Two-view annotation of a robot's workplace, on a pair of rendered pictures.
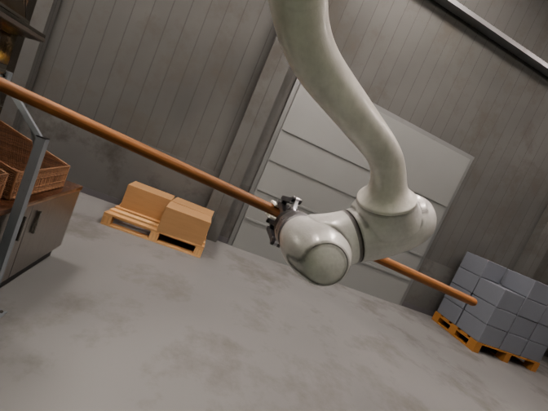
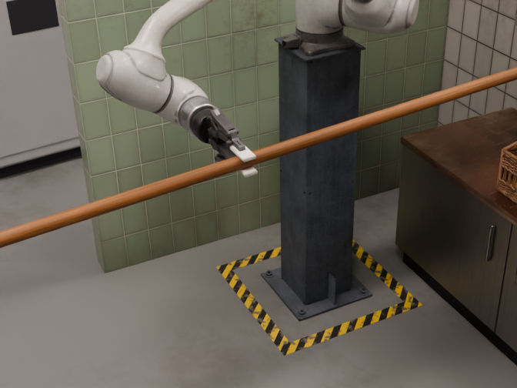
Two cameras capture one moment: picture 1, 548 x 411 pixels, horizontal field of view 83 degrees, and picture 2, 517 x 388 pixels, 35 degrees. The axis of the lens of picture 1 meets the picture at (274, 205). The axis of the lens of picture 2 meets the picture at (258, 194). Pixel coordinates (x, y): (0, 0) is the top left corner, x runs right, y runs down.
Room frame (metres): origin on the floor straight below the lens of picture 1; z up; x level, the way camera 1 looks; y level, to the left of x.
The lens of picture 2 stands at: (2.40, -0.29, 1.99)
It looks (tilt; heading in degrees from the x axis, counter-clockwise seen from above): 31 degrees down; 169
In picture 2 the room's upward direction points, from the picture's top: 2 degrees counter-clockwise
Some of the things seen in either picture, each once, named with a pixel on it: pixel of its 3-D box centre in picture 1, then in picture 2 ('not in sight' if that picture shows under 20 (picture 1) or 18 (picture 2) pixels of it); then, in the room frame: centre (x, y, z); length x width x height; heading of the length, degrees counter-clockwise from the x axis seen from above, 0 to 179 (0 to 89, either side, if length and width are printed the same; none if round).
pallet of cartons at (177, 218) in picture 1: (165, 216); not in sight; (3.64, 1.15, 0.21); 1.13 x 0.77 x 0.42; 104
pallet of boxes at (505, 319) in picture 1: (499, 309); not in sight; (4.87, -3.93, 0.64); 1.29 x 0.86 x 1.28; 104
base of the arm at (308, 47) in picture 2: not in sight; (314, 35); (-0.07, 0.41, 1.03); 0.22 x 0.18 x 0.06; 104
